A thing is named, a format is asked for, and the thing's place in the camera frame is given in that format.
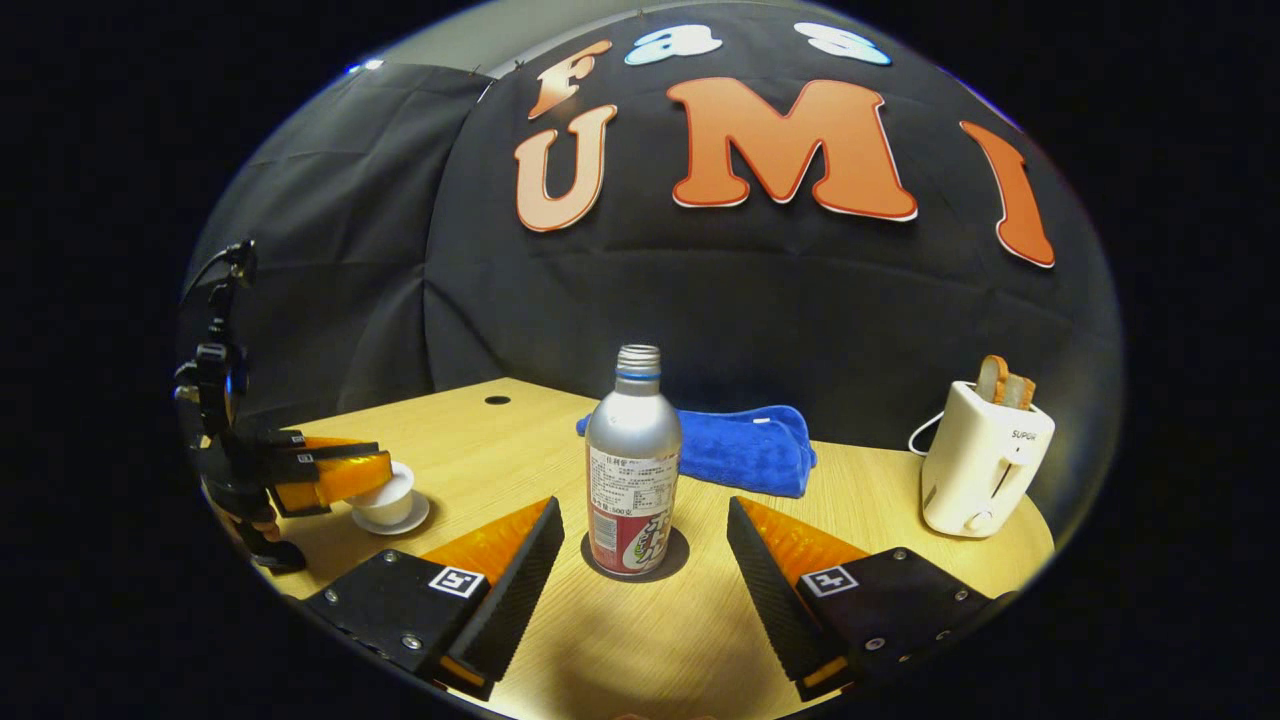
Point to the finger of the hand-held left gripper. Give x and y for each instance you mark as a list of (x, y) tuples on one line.
[(320, 447), (340, 478)]

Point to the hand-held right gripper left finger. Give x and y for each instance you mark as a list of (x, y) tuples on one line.
[(520, 600)]

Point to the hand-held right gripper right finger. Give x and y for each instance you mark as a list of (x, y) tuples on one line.
[(775, 610)]

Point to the white teacup lid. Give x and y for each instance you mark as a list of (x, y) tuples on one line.
[(398, 480)]

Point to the white teacup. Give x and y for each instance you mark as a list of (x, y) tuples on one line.
[(390, 510)]

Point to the dark brown round coaster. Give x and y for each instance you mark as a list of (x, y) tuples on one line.
[(680, 552)]

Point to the silver water bottle red label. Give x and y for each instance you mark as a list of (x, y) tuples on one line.
[(633, 450)]

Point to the white saucer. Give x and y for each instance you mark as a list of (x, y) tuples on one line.
[(418, 515)]

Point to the blue towel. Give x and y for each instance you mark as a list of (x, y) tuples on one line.
[(740, 450)]

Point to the white toaster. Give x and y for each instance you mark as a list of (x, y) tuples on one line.
[(975, 470)]

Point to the black backdrop cloth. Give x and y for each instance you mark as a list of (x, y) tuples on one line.
[(750, 300)]

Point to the toast slice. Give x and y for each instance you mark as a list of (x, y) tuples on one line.
[(992, 378), (1020, 392)]

